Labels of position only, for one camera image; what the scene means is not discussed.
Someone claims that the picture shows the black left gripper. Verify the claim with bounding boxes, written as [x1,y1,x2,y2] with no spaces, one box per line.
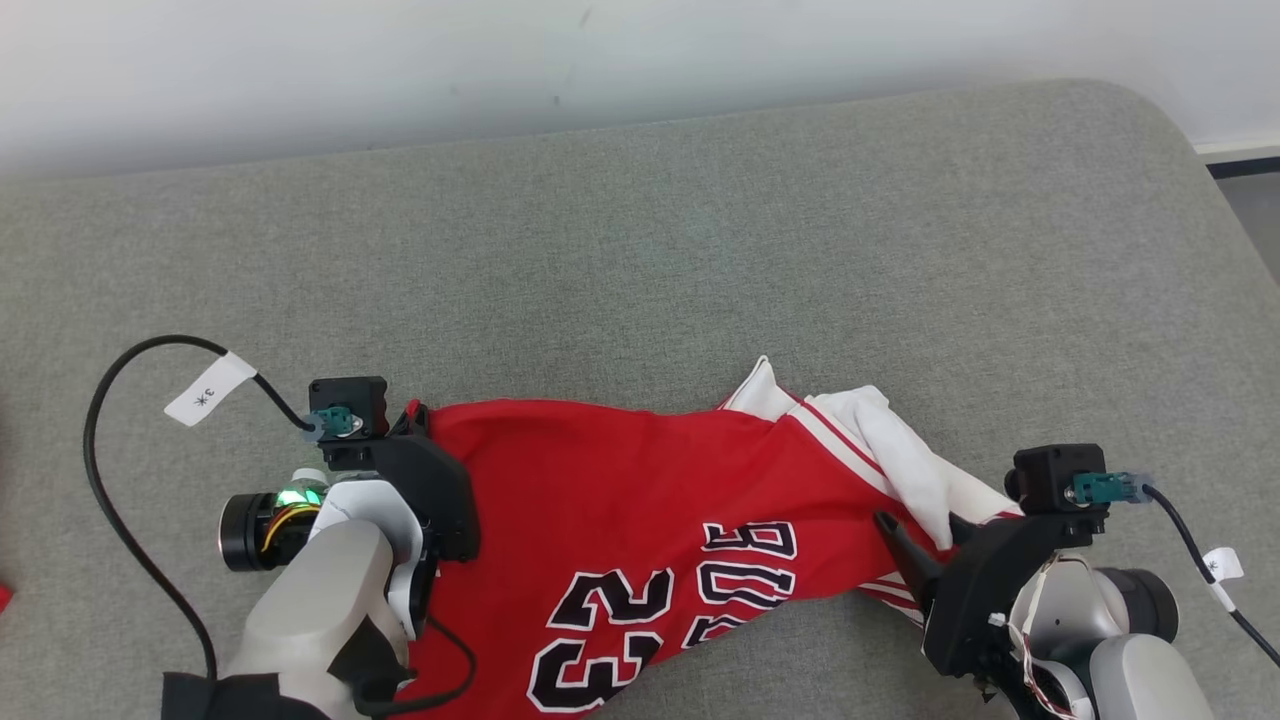
[372,404,482,564]

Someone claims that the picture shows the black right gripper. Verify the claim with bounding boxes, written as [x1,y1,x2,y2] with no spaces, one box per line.
[873,510,1111,681]

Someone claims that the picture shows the red number 23 basketball jersey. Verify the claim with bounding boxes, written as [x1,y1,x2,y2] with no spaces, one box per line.
[395,355,1026,720]

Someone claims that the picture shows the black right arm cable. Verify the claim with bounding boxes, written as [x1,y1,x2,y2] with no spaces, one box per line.
[1073,471,1280,668]

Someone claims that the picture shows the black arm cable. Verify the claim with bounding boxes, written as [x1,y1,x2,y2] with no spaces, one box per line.
[1073,471,1280,668]
[83,334,477,719]

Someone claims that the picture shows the white paper cable tag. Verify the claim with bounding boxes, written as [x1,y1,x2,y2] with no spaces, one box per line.
[164,351,259,429]
[1200,547,1247,613]

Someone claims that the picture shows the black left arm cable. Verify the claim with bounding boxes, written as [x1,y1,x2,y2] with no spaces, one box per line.
[83,334,477,719]

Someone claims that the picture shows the black wall baseboard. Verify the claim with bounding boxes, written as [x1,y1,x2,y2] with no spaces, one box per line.
[1205,154,1280,181]

